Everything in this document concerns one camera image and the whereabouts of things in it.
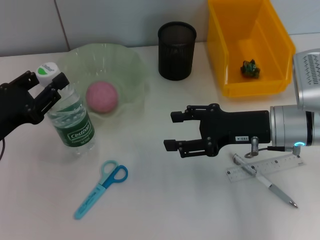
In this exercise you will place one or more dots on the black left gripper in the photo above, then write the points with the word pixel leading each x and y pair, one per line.
pixel 15 107

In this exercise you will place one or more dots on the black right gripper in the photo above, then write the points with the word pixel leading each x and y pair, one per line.
pixel 237 127

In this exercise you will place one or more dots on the clear green-label water bottle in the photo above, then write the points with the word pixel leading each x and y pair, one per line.
pixel 75 125

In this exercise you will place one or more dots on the pink peach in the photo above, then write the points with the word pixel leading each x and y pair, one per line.
pixel 102 97

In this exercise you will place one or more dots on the green plastic wrapper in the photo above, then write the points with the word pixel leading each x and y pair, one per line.
pixel 250 68

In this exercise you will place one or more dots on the black mesh pen holder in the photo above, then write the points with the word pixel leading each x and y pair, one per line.
pixel 176 55

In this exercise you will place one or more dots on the green glass fruit plate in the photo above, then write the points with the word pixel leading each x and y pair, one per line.
pixel 120 72

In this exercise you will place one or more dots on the white silver pen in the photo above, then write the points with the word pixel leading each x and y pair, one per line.
pixel 262 180

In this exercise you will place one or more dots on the clear plastic ruler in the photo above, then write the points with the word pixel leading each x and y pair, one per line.
pixel 275 165

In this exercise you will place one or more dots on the blue teal scissors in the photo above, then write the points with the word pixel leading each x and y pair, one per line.
pixel 100 190

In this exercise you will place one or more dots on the yellow plastic bin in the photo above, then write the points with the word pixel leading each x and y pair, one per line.
pixel 225 37

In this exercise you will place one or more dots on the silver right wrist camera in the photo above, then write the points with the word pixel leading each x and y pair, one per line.
pixel 307 80

